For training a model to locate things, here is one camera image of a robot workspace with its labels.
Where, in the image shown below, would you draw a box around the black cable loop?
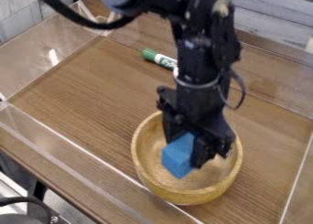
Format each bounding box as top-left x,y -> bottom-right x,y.
216,67 -> 249,111

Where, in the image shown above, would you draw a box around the black equipment with cable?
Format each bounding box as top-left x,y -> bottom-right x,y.
0,197 -> 73,224

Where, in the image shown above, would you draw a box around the green white Expo marker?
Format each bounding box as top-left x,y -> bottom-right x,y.
142,48 -> 179,70

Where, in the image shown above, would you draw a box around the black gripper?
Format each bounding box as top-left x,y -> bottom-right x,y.
157,79 -> 236,169

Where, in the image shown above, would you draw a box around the blue rectangular block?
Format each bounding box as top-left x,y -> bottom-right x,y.
162,133 -> 195,179

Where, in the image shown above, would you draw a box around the brown wooden bowl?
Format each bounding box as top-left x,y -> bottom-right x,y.
132,112 -> 244,206

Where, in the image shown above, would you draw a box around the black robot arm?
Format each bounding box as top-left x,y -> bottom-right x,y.
42,0 -> 243,168

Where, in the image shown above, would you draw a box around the clear acrylic corner bracket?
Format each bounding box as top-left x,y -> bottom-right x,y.
77,0 -> 117,37

